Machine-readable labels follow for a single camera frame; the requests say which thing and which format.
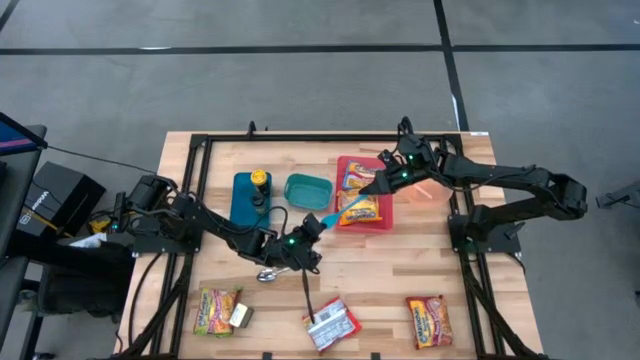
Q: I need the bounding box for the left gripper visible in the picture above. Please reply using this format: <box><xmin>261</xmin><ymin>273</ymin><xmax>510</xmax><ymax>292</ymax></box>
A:
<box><xmin>269</xmin><ymin>211</ymin><xmax>330</xmax><ymax>275</ymax></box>

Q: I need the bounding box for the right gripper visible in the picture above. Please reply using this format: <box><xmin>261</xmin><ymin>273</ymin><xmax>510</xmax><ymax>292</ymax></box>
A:
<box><xmin>358</xmin><ymin>132</ymin><xmax>442</xmax><ymax>198</ymax></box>

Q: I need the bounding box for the yellow blue ramen packet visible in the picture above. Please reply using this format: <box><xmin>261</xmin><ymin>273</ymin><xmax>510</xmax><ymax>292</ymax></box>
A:
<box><xmin>342</xmin><ymin>159</ymin><xmax>384</xmax><ymax>191</ymax></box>

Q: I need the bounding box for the teal plastic spoon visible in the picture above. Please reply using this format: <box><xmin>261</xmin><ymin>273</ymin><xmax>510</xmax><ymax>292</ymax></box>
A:
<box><xmin>319</xmin><ymin>193</ymin><xmax>369</xmax><ymax>230</ymax></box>

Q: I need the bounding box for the translucent orange plastic bowl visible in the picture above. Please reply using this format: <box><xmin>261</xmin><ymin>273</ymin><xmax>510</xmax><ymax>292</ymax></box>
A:
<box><xmin>402</xmin><ymin>169</ymin><xmax>456</xmax><ymax>207</ymax></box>

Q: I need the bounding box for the dark metal spoon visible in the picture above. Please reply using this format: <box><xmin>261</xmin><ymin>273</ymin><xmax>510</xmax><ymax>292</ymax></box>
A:
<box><xmin>299</xmin><ymin>268</ymin><xmax>318</xmax><ymax>325</ymax></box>

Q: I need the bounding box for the small pale tin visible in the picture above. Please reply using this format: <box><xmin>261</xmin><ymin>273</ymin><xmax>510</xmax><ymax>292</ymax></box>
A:
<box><xmin>228</xmin><ymin>301</ymin><xmax>255</xmax><ymax>329</ymax></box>

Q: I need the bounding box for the red rectangular plastic tray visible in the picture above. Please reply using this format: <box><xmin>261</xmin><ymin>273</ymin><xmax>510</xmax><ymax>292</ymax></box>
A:
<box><xmin>333</xmin><ymin>155</ymin><xmax>394</xmax><ymax>234</ymax></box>

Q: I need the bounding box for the small teal plastic basket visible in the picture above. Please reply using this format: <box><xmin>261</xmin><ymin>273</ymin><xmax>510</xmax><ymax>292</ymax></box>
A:
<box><xmin>283</xmin><ymin>173</ymin><xmax>334</xmax><ymax>212</ymax></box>

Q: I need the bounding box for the silver metal spoon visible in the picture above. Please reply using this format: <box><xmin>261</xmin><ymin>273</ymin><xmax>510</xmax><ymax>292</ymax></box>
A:
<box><xmin>256</xmin><ymin>267</ymin><xmax>292</xmax><ymax>284</ymax></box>

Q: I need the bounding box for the blue rectangular plastic bin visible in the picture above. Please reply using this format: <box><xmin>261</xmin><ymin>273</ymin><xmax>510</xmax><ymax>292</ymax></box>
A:
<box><xmin>230</xmin><ymin>171</ymin><xmax>274</xmax><ymax>231</ymax></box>

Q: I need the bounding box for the red ramen packet silver back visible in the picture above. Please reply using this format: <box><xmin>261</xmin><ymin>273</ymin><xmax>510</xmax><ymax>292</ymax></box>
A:
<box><xmin>301</xmin><ymin>296</ymin><xmax>363</xmax><ymax>354</ymax></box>

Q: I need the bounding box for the pink green ramen packet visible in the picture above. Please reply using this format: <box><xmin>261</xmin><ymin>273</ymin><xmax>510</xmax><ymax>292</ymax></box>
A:
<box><xmin>193</xmin><ymin>287</ymin><xmax>242</xmax><ymax>338</ymax></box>

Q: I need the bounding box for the red orange ramen packet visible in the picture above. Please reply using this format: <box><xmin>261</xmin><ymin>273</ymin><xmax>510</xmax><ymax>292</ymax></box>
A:
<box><xmin>405</xmin><ymin>294</ymin><xmax>454</xmax><ymax>350</ymax></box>

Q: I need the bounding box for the white cloth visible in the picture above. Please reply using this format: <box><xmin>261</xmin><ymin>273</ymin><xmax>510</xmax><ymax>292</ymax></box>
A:
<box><xmin>69</xmin><ymin>232</ymin><xmax>109</xmax><ymax>250</ymax></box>

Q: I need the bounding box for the black bag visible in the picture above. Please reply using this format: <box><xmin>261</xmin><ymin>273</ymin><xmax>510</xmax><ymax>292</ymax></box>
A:
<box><xmin>9</xmin><ymin>242</ymin><xmax>136</xmax><ymax>319</ymax></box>

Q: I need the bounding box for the black box white print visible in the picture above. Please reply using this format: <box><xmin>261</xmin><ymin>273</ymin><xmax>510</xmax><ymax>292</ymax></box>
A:
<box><xmin>17</xmin><ymin>160</ymin><xmax>107</xmax><ymax>236</ymax></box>

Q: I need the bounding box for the black desk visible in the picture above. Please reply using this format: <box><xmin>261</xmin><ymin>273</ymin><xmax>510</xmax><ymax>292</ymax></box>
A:
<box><xmin>0</xmin><ymin>124</ymin><xmax>49</xmax><ymax>351</ymax></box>

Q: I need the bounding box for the black monitor blue screen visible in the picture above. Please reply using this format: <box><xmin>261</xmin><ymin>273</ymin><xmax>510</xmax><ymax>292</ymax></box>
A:
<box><xmin>0</xmin><ymin>112</ymin><xmax>49</xmax><ymax>156</ymax></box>

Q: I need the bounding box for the black metal table frame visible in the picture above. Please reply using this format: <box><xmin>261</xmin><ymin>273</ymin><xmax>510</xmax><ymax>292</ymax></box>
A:
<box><xmin>114</xmin><ymin>116</ymin><xmax>546</xmax><ymax>360</ymax></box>

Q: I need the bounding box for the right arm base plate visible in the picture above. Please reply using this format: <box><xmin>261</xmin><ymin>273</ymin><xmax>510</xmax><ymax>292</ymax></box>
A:
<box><xmin>449</xmin><ymin>214</ymin><xmax>521</xmax><ymax>255</ymax></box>

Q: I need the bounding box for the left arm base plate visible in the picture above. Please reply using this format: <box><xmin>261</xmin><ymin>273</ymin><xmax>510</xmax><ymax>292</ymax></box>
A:
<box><xmin>132</xmin><ymin>232</ymin><xmax>204</xmax><ymax>255</ymax></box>

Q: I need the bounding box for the thin black cable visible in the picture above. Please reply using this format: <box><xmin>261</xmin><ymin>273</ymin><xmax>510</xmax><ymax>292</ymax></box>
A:
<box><xmin>46</xmin><ymin>144</ymin><xmax>151</xmax><ymax>176</ymax></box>

